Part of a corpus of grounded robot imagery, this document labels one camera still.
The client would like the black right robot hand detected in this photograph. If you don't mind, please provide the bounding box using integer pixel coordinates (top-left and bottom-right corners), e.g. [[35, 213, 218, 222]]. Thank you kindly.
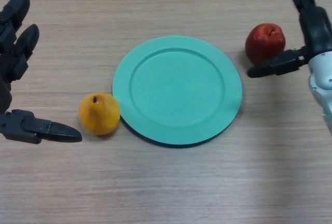
[[247, 0, 332, 79]]

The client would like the red apple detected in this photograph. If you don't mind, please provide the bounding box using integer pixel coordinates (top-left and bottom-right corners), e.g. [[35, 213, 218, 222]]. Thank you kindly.
[[245, 23, 286, 66]]

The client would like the yellow pear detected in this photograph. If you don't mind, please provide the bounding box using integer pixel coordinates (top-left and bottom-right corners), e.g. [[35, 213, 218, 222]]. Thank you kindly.
[[78, 92, 121, 136]]

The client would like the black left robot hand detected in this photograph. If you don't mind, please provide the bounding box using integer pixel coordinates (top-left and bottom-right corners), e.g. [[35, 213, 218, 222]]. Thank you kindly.
[[0, 0, 83, 145]]

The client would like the green round plate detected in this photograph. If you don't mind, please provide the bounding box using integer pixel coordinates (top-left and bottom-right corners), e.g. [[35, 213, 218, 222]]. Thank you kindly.
[[112, 35, 243, 147]]

